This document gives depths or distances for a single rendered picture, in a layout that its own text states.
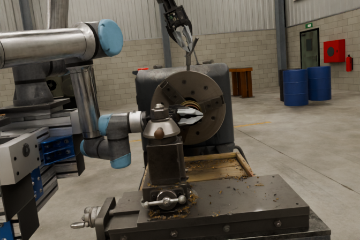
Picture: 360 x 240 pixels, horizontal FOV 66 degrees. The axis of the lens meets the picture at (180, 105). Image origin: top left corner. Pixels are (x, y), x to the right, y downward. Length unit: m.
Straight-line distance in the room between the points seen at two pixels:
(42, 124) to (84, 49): 0.46
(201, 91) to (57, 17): 0.68
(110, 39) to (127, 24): 10.32
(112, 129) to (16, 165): 0.34
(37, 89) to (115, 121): 0.41
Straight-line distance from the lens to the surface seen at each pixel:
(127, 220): 0.62
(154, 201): 0.58
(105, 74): 11.09
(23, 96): 1.26
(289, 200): 0.64
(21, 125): 1.29
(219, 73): 1.33
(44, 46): 0.81
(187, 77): 1.15
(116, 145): 1.00
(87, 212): 0.69
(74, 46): 0.87
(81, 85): 1.05
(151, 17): 11.36
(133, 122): 0.97
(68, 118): 1.21
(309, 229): 0.64
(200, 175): 0.98
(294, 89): 7.45
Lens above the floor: 1.26
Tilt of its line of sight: 8 degrees down
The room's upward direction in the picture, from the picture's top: 5 degrees counter-clockwise
